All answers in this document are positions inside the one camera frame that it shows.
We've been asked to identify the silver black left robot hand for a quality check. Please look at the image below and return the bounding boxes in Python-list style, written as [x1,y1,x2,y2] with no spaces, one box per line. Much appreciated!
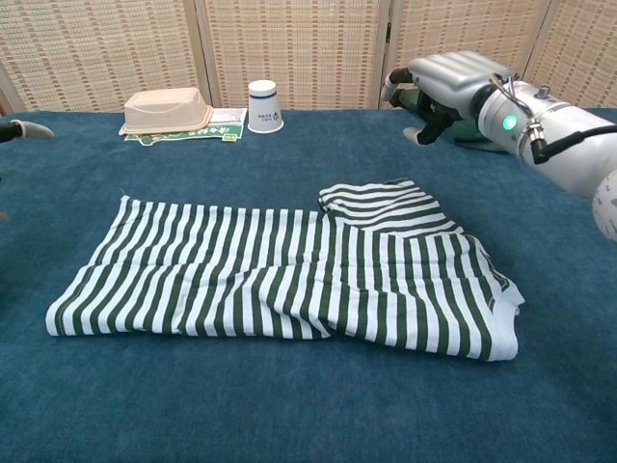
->
[0,119,55,144]

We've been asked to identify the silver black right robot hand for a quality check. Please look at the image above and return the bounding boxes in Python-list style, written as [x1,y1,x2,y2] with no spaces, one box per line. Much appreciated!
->
[379,53,513,146]

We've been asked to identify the green white striped shirt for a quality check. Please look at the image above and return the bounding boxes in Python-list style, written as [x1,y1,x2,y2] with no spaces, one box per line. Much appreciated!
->
[45,177,526,363]

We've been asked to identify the beige takeout food box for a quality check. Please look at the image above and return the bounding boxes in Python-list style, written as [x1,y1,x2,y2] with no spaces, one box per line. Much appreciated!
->
[119,87,215,137]

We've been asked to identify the bamboo folding screen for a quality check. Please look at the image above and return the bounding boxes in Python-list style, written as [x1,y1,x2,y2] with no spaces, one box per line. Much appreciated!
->
[0,0,617,117]

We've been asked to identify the blue carpet table mat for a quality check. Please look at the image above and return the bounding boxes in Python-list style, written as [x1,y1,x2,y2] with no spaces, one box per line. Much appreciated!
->
[0,106,617,463]

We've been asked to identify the white paper cup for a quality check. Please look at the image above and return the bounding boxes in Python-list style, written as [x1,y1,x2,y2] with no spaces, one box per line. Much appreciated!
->
[247,80,285,134]

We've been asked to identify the green white flattened carton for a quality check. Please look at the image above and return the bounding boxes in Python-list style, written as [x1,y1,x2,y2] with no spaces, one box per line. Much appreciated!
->
[123,107,248,145]

